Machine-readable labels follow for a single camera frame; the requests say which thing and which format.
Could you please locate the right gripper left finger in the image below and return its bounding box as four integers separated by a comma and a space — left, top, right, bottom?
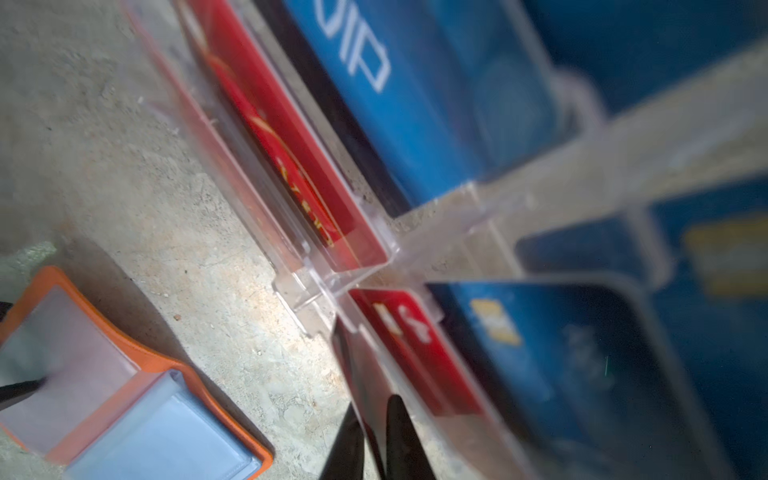
319, 404, 365, 480

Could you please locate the red vip card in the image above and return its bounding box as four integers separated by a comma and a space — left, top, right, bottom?
178, 1, 389, 272
340, 287, 483, 420

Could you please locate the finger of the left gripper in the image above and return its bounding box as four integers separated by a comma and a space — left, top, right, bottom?
0, 378, 45, 404

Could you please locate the orange card holder wallet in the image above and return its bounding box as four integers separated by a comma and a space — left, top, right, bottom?
1, 266, 274, 479

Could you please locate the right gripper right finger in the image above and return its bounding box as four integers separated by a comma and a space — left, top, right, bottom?
385, 395, 436, 480

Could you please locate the right clear card display stand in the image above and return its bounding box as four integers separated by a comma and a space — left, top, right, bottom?
331, 172, 767, 479

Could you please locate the blue VIP card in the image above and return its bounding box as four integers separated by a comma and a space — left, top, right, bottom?
286, 1, 564, 206

